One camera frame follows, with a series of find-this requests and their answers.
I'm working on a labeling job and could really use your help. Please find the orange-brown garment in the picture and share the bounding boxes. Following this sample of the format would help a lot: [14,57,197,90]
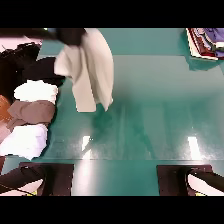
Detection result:
[0,94,14,123]

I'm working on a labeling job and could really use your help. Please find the brown garment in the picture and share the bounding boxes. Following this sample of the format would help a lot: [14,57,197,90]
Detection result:
[5,99,56,132]

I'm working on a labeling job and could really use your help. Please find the dark red garment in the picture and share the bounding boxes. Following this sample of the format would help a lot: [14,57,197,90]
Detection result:
[190,29,217,56]

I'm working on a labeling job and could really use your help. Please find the beige garment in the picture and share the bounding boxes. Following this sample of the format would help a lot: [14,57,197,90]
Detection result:
[53,28,115,114]

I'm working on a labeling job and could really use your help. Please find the purple garment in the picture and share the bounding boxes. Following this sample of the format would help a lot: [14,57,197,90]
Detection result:
[201,28,224,48]

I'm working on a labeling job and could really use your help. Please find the white garment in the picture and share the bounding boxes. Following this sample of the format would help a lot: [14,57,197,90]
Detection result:
[13,79,60,105]
[0,123,50,161]

